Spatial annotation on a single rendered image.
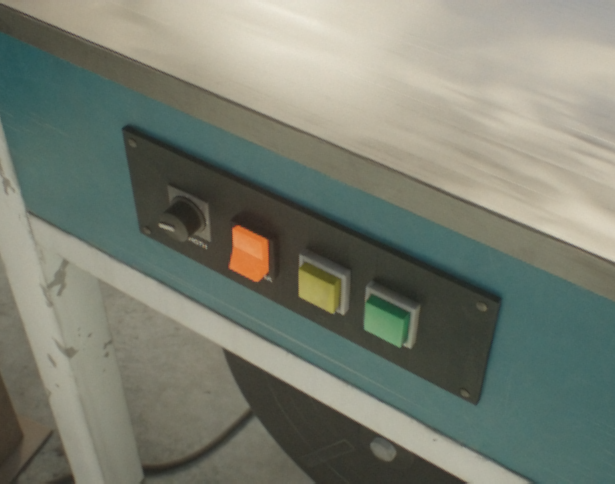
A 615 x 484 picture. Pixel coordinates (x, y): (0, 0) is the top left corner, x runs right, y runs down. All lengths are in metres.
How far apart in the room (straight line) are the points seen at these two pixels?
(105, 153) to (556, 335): 0.31
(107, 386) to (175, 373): 0.37
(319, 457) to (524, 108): 0.64
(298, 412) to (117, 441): 0.19
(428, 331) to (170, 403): 0.79
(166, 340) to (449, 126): 0.91
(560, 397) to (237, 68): 0.25
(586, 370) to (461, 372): 0.08
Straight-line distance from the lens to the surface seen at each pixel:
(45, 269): 0.79
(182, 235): 0.57
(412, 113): 0.50
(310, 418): 1.02
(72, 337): 0.86
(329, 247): 0.52
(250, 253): 0.55
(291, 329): 0.61
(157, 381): 1.30
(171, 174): 0.58
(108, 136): 0.61
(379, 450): 0.91
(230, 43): 0.55
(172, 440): 1.25
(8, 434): 1.25
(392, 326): 0.52
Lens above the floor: 1.03
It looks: 45 degrees down
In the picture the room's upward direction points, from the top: straight up
